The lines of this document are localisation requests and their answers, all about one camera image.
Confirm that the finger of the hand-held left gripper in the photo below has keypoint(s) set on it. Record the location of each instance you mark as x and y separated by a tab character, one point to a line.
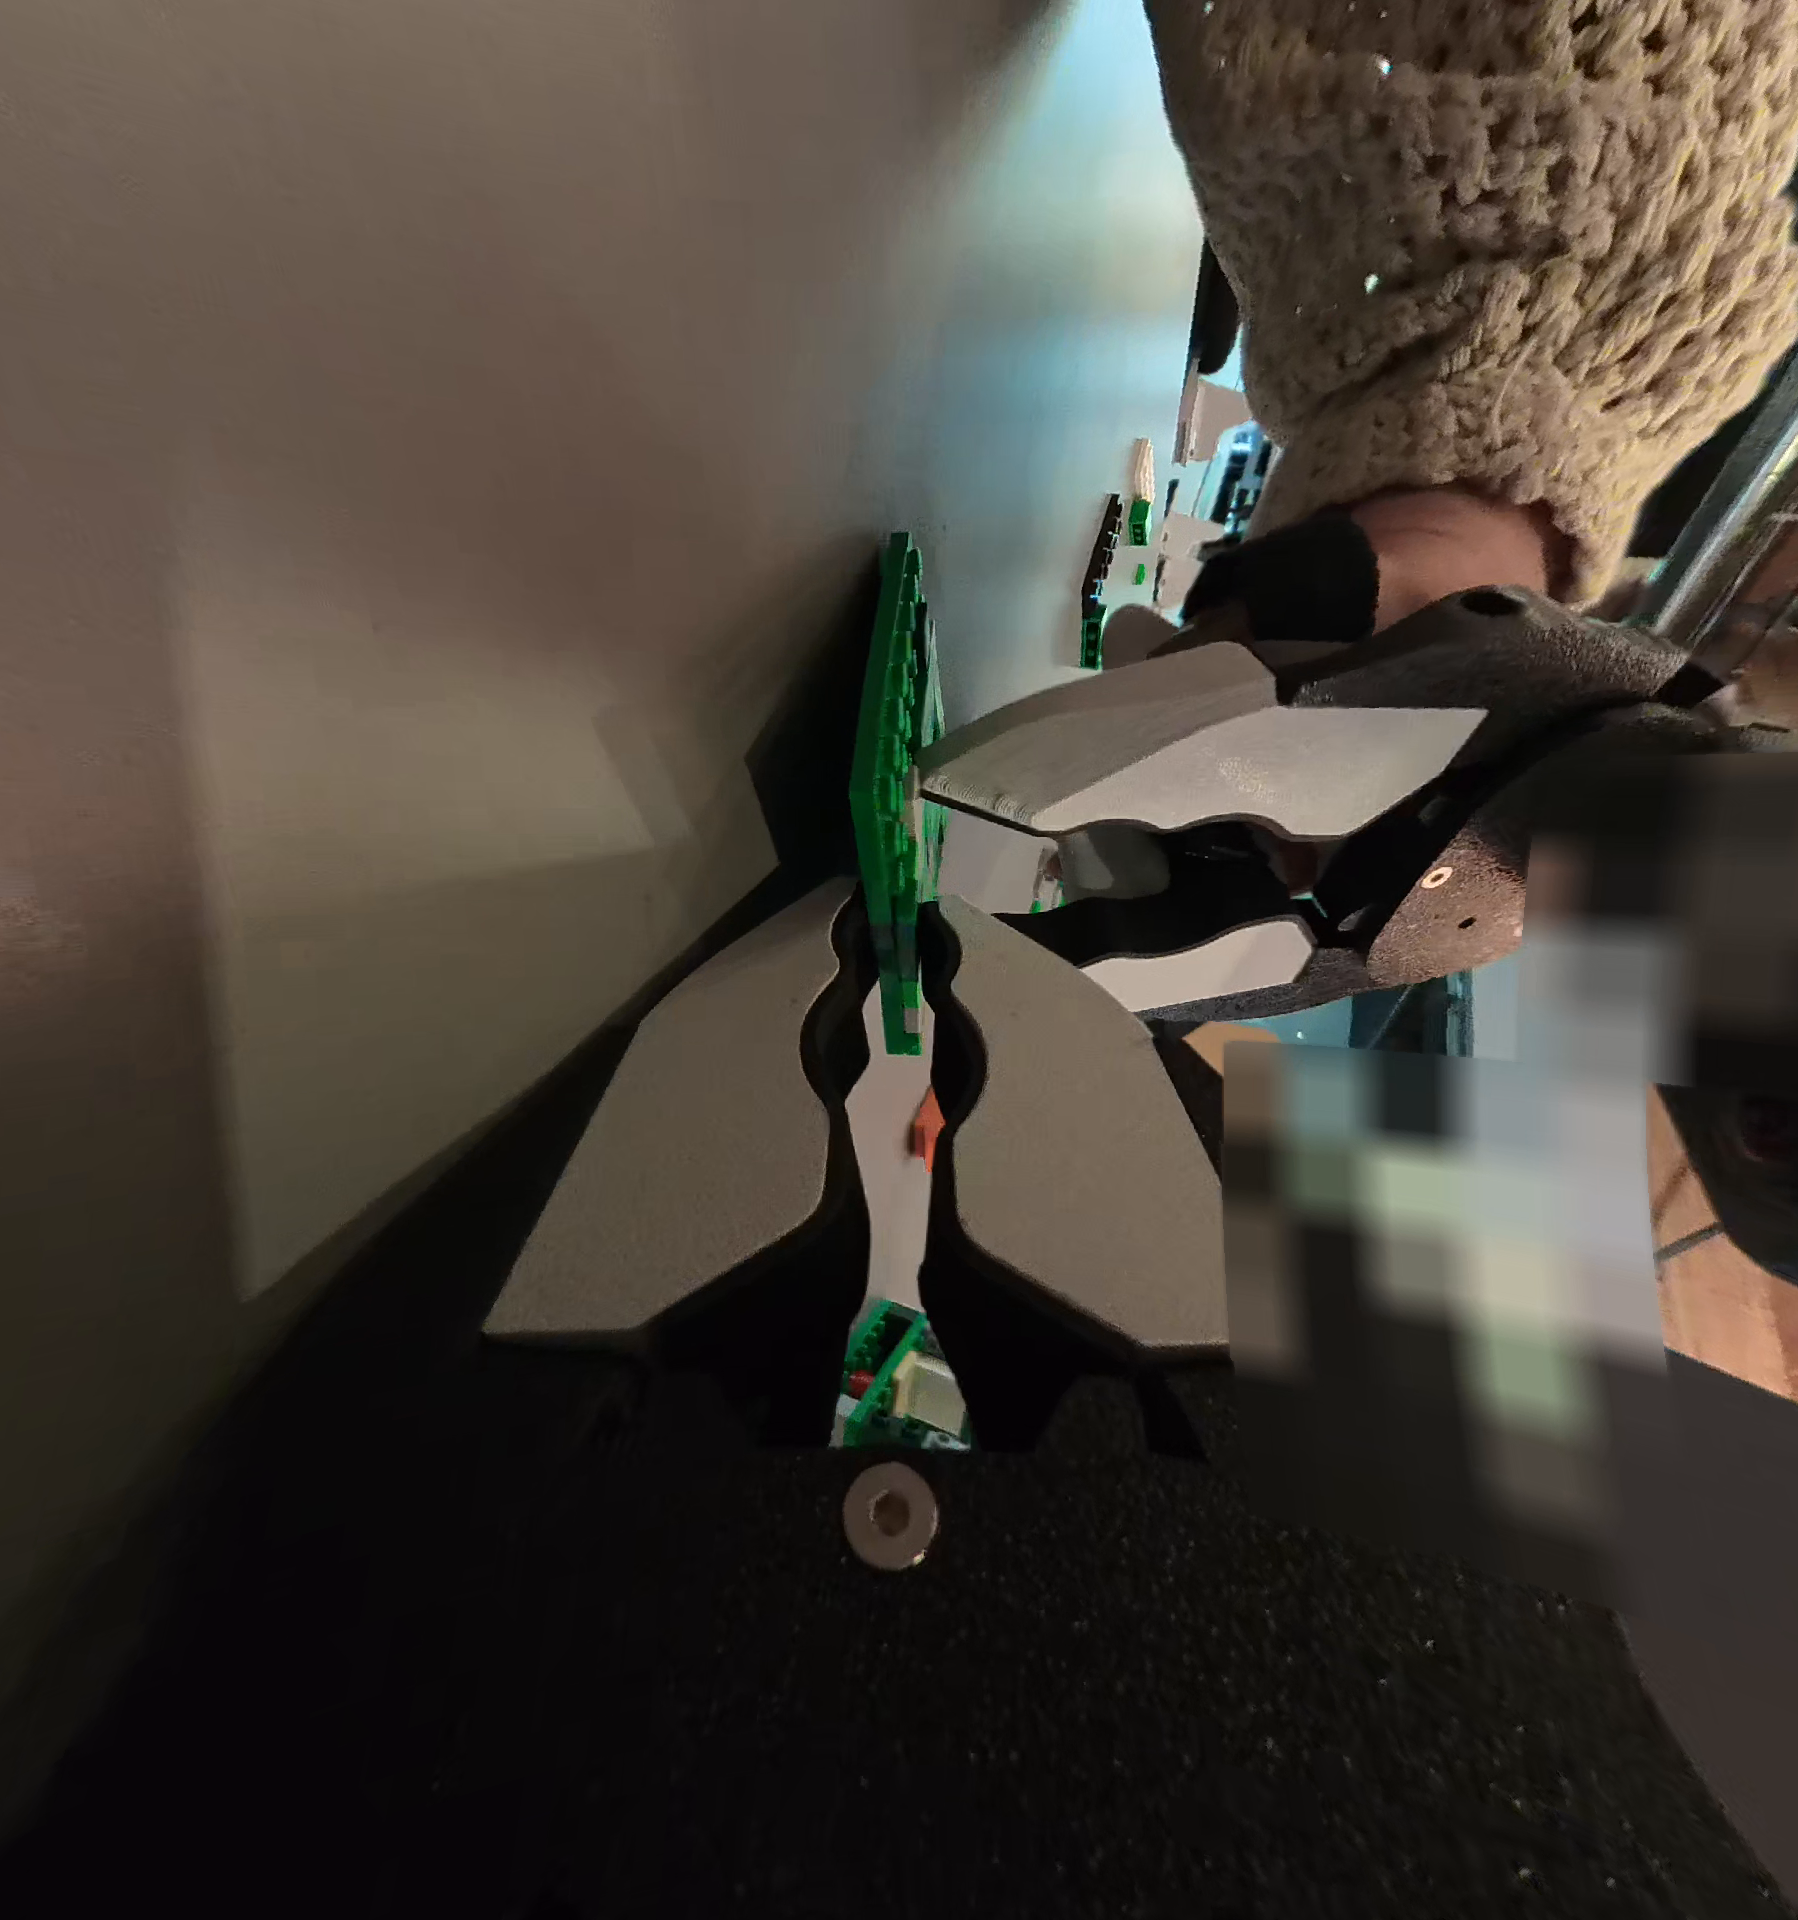
1215	957
1140	754

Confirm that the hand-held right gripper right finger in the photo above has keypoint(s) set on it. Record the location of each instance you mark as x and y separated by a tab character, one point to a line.
1095	1189

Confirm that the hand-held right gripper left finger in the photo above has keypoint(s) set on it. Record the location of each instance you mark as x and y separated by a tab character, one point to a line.
690	1168

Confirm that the green tiled lego plate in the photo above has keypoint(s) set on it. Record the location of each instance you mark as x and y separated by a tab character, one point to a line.
884	754

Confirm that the person's left forearm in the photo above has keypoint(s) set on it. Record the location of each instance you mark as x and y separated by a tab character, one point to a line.
1440	225

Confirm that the black lego brick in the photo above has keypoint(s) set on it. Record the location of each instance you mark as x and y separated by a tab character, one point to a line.
1108	548

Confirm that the green lego building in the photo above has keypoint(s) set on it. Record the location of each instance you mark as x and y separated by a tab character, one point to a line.
882	1345

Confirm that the person's left hand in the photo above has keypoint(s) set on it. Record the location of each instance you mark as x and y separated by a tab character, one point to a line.
1465	548

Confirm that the orange brick separator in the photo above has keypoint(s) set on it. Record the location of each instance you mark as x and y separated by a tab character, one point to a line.
925	1127

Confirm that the metal tube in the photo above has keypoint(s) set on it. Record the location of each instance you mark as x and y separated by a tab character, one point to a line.
1753	451

